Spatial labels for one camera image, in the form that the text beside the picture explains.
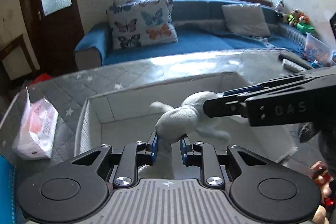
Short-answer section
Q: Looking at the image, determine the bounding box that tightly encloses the dark wooden door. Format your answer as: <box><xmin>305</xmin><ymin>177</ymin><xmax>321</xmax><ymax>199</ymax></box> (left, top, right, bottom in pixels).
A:
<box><xmin>19</xmin><ymin>0</ymin><xmax>84</xmax><ymax>76</ymax></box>

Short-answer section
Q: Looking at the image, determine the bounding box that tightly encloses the grey cushion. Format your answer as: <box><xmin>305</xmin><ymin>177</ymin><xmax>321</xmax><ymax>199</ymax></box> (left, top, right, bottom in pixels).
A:
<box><xmin>221</xmin><ymin>3</ymin><xmax>271</xmax><ymax>38</ymax></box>

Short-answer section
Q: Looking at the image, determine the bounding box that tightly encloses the dark gloved right hand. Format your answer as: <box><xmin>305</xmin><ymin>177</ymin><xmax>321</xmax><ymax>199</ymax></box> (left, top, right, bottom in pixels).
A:
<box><xmin>297</xmin><ymin>122</ymin><xmax>335</xmax><ymax>178</ymax></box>

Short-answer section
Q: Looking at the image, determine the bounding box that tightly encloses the white plush doll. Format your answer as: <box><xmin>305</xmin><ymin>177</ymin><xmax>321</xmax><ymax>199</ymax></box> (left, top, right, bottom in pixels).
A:
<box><xmin>150</xmin><ymin>92</ymin><xmax>231</xmax><ymax>144</ymax></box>

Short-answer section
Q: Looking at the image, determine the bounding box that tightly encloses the white remote control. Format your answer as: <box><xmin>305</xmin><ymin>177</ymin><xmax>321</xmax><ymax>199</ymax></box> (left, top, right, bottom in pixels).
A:
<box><xmin>282</xmin><ymin>59</ymin><xmax>307</xmax><ymax>73</ymax></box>

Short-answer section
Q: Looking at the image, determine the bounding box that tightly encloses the blue dotted box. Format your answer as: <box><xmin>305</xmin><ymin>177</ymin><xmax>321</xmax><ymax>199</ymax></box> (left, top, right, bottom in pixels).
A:
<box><xmin>0</xmin><ymin>156</ymin><xmax>17</xmax><ymax>224</ymax></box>

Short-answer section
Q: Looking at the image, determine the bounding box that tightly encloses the clear plastic toy bin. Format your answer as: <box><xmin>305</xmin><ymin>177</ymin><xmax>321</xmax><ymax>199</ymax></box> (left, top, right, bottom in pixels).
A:
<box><xmin>304</xmin><ymin>33</ymin><xmax>334</xmax><ymax>66</ymax></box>

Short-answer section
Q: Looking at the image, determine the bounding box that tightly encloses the butterfly print pillow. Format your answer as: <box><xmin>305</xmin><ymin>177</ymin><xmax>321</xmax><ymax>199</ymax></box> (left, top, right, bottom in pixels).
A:
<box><xmin>106</xmin><ymin>0</ymin><xmax>178</xmax><ymax>50</ymax></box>

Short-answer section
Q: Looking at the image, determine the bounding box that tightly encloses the white tissue pack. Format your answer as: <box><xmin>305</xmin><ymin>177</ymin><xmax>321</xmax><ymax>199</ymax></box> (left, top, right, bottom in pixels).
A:
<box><xmin>13</xmin><ymin>91</ymin><xmax>59</xmax><ymax>160</ymax></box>

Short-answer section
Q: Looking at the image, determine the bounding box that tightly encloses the plush toys pile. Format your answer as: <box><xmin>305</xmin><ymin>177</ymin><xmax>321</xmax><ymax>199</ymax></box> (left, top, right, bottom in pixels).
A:
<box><xmin>274</xmin><ymin>1</ymin><xmax>309</xmax><ymax>27</ymax></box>

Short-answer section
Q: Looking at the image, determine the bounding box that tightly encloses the black remote control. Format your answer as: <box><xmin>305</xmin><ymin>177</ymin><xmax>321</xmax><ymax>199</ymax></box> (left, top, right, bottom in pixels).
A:
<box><xmin>278</xmin><ymin>51</ymin><xmax>313</xmax><ymax>70</ymax></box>

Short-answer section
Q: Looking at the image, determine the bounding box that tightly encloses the blue sofa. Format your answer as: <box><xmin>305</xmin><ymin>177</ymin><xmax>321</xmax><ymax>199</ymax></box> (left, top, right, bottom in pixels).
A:
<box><xmin>74</xmin><ymin>0</ymin><xmax>306</xmax><ymax>70</ymax></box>

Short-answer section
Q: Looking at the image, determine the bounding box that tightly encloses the green plastic tub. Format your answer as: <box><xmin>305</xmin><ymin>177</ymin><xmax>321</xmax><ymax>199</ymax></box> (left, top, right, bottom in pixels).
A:
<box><xmin>296</xmin><ymin>22</ymin><xmax>315</xmax><ymax>34</ymax></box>

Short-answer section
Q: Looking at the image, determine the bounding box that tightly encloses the black cardboard box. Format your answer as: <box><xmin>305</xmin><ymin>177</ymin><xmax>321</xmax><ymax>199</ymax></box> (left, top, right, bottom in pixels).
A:
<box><xmin>74</xmin><ymin>72</ymin><xmax>297</xmax><ymax>162</ymax></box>

